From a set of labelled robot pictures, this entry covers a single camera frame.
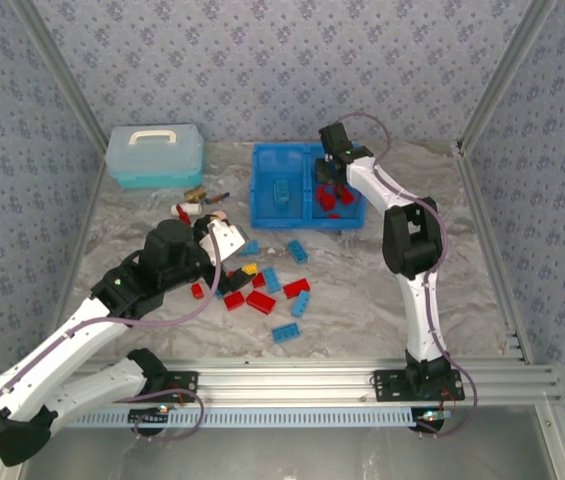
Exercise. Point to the small red lego brick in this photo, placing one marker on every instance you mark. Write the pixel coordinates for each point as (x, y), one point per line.
(197, 290)
(259, 280)

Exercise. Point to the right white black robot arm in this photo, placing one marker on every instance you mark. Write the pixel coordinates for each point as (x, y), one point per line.
(422, 310)

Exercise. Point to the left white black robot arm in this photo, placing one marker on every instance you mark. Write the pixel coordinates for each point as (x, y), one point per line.
(52, 350)

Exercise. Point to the blue plastic bin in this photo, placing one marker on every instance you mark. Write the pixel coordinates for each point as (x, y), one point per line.
(267, 170)
(357, 215)

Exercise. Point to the pink round disc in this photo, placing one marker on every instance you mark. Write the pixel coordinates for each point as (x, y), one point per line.
(220, 215)

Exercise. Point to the brass pipe fitting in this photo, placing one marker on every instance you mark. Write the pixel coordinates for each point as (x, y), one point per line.
(194, 192)

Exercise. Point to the copper rod with blue tip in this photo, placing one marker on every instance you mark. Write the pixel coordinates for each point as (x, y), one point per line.
(217, 198)

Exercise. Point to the small circuit board with LED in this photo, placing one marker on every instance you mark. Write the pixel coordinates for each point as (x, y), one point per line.
(432, 416)
(149, 415)

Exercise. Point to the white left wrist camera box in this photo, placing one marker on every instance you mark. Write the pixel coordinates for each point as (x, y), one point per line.
(224, 240)

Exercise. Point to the aluminium side rail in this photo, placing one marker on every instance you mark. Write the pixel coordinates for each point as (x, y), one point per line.
(81, 240)
(477, 200)

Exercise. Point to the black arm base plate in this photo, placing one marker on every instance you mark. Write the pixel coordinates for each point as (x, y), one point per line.
(187, 384)
(387, 386)

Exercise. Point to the wide aluminium front rail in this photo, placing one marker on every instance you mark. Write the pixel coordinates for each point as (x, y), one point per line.
(287, 382)

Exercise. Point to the aluminium frame post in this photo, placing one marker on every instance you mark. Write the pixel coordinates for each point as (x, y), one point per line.
(502, 70)
(62, 75)

